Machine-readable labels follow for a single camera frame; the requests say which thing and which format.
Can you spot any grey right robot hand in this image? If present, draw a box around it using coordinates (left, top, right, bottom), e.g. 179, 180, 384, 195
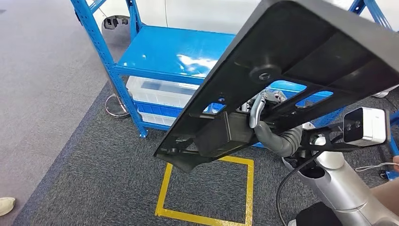
249, 89, 287, 156

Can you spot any black plastic panel part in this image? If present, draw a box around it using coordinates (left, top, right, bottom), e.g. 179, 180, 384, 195
153, 0, 399, 174

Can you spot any blue metal shelf rack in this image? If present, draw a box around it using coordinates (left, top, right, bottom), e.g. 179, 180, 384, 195
70, 0, 393, 147

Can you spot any yellow floor tape square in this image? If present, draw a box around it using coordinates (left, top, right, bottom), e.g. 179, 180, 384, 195
155, 155, 255, 226

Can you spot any white plastic tray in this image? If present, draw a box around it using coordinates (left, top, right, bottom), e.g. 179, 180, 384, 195
138, 111, 177, 127
126, 75, 200, 109

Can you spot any blue plastic tray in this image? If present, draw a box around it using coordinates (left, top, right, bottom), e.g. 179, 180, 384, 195
135, 101, 184, 119

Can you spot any blue trolley with casters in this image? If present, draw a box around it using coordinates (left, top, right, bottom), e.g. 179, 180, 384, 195
378, 111, 399, 182

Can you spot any white car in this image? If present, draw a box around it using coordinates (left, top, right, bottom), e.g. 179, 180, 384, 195
86, 0, 399, 99

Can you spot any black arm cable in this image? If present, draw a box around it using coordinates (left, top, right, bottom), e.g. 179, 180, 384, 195
275, 151, 322, 226

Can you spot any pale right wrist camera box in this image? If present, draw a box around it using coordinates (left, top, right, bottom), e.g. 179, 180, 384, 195
343, 107, 389, 147

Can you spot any thin white cord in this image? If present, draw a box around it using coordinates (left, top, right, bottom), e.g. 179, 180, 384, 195
355, 161, 397, 173

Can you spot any stanchion post with round base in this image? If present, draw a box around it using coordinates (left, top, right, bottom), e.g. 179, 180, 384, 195
105, 93, 130, 119

